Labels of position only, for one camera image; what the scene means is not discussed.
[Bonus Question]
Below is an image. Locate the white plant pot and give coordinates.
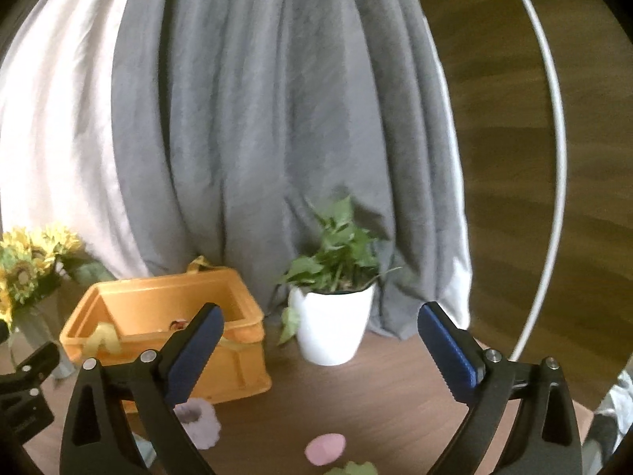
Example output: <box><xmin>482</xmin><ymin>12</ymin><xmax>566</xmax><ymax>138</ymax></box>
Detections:
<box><xmin>289</xmin><ymin>285</ymin><xmax>375</xmax><ymax>367</ymax></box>

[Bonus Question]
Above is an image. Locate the sunflower bouquet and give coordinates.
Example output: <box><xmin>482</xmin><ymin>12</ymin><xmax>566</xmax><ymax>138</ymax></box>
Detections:
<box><xmin>1</xmin><ymin>225</ymin><xmax>115</xmax><ymax>330</ymax></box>

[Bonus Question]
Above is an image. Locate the orange plastic storage crate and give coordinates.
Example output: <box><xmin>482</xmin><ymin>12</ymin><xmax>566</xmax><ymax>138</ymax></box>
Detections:
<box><xmin>59</xmin><ymin>266</ymin><xmax>271</xmax><ymax>404</ymax></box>

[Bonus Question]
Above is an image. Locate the green soft toy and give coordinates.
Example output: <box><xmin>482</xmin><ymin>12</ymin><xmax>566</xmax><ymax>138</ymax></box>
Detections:
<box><xmin>325</xmin><ymin>461</ymin><xmax>379</xmax><ymax>475</ymax></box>

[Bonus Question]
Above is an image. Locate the pink soft egg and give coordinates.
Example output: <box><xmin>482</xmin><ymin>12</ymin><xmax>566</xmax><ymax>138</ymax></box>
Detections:
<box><xmin>303</xmin><ymin>433</ymin><xmax>347</xmax><ymax>466</ymax></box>

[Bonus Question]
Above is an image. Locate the grey ribbed vase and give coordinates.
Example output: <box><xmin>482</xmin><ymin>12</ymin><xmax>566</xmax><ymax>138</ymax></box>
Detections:
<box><xmin>14</xmin><ymin>291</ymin><xmax>75</xmax><ymax>381</ymax></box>

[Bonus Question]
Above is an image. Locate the grey curtain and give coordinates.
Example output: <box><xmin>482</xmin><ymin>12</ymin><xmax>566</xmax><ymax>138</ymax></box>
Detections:
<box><xmin>112</xmin><ymin>0</ymin><xmax>472</xmax><ymax>339</ymax></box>

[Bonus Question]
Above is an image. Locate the white sheer curtain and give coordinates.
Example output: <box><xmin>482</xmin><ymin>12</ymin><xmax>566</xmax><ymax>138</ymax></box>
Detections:
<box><xmin>1</xmin><ymin>0</ymin><xmax>149</xmax><ymax>279</ymax></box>

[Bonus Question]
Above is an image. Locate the green potted plant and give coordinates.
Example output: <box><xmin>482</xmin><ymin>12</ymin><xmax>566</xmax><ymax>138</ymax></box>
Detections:
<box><xmin>277</xmin><ymin>196</ymin><xmax>399</xmax><ymax>346</ymax></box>

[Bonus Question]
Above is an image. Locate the lilac knitted cup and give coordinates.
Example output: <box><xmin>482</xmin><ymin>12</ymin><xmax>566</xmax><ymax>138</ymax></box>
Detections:
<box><xmin>174</xmin><ymin>398</ymin><xmax>221</xmax><ymax>450</ymax></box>

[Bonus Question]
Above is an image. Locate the white metal hoop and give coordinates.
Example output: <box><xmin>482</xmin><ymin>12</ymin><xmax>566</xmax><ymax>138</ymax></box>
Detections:
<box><xmin>497</xmin><ymin>0</ymin><xmax>569</xmax><ymax>363</ymax></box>

